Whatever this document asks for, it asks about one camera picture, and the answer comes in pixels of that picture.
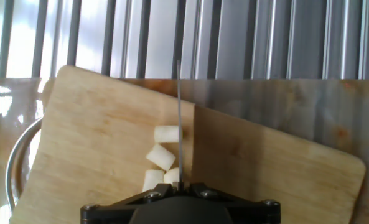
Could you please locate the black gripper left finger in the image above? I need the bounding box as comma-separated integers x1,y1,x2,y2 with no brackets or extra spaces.
80,183,180,224

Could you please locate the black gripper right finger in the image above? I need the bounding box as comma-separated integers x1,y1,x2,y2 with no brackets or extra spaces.
180,182,281,224

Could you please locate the steel cleaver knife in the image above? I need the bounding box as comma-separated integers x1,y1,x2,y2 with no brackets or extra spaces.
176,60,184,191

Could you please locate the short cut scallion piece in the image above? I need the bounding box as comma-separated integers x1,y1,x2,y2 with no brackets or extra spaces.
142,169,166,192
163,167,181,185
145,143,177,172

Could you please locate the white scallion stalk piece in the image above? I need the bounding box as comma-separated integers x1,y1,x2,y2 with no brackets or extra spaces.
154,125,180,144

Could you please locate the wooden cutting board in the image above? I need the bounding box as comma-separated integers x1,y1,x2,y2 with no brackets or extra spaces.
9,64,367,224

